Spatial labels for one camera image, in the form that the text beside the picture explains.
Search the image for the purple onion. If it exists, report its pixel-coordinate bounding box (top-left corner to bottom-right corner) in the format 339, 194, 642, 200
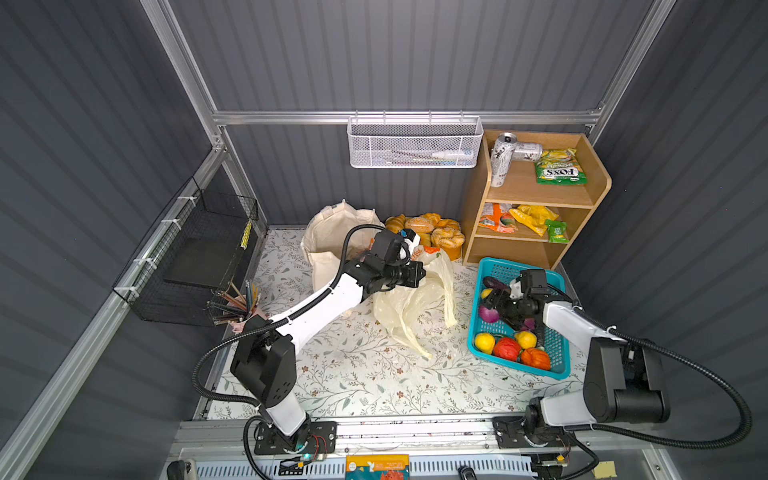
478, 305, 501, 324
520, 318, 536, 332

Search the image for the yellow plastic grocery bag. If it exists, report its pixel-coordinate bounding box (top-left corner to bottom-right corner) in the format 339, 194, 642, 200
373, 246, 458, 360

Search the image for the canvas tote bag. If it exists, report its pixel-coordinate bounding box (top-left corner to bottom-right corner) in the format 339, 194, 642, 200
301, 200, 384, 292

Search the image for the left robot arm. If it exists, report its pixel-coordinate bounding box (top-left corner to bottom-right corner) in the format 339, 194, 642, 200
230, 224, 426, 451

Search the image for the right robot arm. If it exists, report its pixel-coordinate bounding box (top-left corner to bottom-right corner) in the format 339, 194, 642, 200
480, 269, 671, 446

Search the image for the yellow fruit centre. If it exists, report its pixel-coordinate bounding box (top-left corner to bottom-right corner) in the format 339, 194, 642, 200
515, 331, 538, 350

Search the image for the yellow fruit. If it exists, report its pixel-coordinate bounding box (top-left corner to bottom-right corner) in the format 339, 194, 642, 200
474, 332, 496, 355
515, 331, 538, 350

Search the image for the braided bread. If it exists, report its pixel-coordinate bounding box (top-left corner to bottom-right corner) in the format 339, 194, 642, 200
385, 214, 407, 234

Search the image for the teal plastic basket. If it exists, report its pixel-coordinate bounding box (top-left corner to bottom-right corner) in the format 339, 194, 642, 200
468, 258, 571, 380

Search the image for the red tomato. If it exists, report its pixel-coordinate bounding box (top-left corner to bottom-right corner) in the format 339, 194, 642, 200
492, 337, 522, 362

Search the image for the sugared bun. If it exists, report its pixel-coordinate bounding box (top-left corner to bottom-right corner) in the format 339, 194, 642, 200
404, 216, 435, 234

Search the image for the yellow fruit bottom left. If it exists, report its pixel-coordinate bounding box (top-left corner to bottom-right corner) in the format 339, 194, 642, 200
474, 332, 496, 355

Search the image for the orange pumpkin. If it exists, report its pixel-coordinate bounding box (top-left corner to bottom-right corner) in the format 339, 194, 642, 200
520, 348, 551, 371

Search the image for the round sugared bread loaf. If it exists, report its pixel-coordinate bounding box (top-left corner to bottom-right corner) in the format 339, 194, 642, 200
431, 227, 466, 261

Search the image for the yellow bread tray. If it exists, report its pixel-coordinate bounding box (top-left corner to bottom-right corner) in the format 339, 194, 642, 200
415, 213, 462, 253

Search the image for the small green packet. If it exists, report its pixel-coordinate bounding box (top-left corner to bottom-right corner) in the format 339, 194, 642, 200
545, 219, 569, 244

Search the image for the yellow snack packet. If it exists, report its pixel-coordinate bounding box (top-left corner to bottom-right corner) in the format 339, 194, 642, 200
509, 205, 559, 237

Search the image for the orange snack packet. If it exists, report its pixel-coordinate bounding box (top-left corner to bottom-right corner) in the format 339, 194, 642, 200
478, 202, 518, 234

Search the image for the wooden shelf unit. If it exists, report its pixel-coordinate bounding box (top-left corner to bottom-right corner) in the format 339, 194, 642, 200
459, 130, 612, 270

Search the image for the toothpaste tube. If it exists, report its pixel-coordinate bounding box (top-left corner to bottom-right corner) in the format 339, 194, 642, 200
431, 149, 475, 164

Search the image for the green candy bag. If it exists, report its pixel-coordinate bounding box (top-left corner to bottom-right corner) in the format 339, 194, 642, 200
535, 148, 588, 185

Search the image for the lying white can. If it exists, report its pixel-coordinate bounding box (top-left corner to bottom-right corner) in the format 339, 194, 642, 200
511, 142, 543, 162

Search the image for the pink pencil cup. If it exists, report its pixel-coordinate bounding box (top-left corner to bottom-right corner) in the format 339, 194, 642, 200
206, 280, 268, 333

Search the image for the tall white energy can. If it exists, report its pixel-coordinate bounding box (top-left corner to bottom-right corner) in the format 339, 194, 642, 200
490, 132, 518, 188

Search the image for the teal orange card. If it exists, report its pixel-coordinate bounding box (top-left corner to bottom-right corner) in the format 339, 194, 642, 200
345, 454, 410, 480

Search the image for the white wire wall basket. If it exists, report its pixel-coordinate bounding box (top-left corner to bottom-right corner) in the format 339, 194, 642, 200
346, 114, 484, 169

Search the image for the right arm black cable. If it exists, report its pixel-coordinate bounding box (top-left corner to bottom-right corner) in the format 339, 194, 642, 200
563, 287, 754, 480

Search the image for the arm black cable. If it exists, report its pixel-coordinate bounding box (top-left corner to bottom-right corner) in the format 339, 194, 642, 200
563, 287, 754, 480
191, 224, 385, 480

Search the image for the black wire wall basket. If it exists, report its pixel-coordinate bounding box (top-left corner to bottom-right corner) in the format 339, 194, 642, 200
113, 181, 260, 327

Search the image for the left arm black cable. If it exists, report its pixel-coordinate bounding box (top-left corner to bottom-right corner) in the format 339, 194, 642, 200
191, 224, 385, 480

